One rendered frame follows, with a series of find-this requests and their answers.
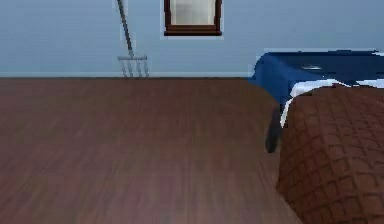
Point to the brown framed window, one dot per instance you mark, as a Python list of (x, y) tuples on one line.
[(192, 30)]

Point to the grey pitchfork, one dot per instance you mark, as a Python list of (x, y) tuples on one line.
[(126, 33)]

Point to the bed with brown quilt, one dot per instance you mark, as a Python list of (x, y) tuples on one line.
[(333, 140)]

